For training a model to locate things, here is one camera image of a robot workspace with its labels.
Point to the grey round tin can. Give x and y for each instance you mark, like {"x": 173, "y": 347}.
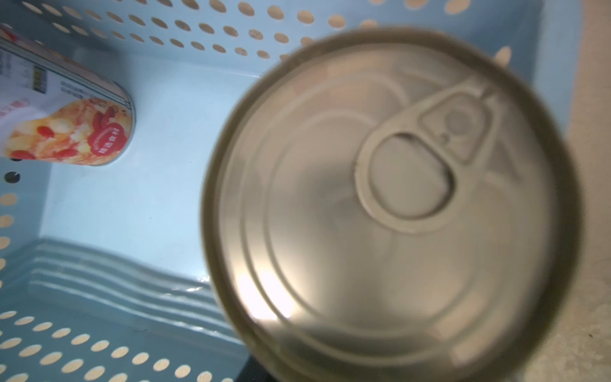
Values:
{"x": 391, "y": 205}

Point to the pink can white lid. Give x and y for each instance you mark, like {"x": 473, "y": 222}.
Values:
{"x": 55, "y": 110}

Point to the light blue plastic basket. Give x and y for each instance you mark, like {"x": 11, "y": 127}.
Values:
{"x": 103, "y": 275}

